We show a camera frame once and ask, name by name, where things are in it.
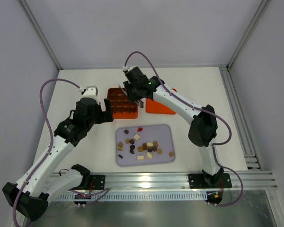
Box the metal serving tongs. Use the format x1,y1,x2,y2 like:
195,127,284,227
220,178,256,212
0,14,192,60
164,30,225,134
118,85,144,109

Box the white square chocolate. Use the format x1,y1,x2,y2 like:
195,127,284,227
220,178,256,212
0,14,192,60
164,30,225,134
134,134,140,140

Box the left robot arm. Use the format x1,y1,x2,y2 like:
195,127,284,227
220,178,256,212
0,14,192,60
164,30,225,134
2,97,113,221

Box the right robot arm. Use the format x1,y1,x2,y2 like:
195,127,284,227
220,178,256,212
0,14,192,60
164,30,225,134
123,66,224,187

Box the orange chocolate tin box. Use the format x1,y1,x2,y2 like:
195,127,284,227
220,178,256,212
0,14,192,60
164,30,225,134
107,87,138,119

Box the brown rectangular chocolate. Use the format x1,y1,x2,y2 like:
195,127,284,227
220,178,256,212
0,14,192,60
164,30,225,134
142,143,148,150

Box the white swirl chocolate lower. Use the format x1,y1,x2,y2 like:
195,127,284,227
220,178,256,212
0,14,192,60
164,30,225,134
146,152,153,159

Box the orange tin lid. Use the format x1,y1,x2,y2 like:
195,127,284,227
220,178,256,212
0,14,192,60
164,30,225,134
145,98,176,115

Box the lavender plastic tray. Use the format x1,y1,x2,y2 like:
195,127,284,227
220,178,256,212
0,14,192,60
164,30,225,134
115,124,176,167

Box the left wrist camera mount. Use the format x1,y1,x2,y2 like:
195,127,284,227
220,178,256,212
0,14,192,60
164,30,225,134
78,86,99,104

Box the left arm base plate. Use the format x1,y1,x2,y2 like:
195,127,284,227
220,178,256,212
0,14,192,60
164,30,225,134
83,175,106,190

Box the aluminium frame rail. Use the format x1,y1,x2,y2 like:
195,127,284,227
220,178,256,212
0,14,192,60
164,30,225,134
49,170,278,190

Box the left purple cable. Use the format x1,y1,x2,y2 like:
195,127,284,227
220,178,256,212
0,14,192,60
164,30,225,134
12,79,111,227

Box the slotted cable duct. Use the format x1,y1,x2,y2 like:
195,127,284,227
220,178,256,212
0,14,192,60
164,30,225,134
55,190,207,202

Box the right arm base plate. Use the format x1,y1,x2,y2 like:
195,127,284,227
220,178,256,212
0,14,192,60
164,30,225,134
188,173,232,189

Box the right side aluminium rail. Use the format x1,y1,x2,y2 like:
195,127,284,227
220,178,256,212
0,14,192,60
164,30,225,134
219,66,262,171

